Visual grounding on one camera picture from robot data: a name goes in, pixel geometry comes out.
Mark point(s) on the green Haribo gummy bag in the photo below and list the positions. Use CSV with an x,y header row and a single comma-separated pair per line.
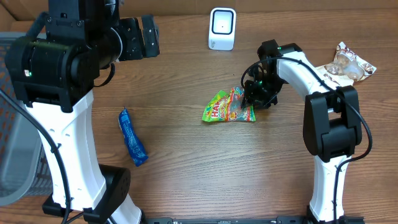
x,y
227,107

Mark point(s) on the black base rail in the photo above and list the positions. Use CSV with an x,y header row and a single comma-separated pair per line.
x,y
277,220

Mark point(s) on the dried mushroom snack bag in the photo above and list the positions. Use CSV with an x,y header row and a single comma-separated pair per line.
x,y
346,67

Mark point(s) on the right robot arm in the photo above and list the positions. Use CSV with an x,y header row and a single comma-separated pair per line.
x,y
331,121

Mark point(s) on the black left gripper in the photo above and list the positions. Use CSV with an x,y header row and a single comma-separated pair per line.
x,y
132,29

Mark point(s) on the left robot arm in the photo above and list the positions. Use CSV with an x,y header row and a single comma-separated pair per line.
x,y
53,69

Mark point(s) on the white barcode scanner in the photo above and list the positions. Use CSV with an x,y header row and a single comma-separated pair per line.
x,y
222,29

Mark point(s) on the blue Oreo cookie pack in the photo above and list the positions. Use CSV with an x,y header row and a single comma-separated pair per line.
x,y
134,146

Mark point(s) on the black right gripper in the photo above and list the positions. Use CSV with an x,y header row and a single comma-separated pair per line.
x,y
253,98

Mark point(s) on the grey plastic mesh basket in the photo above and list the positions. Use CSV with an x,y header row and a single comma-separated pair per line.
x,y
24,168

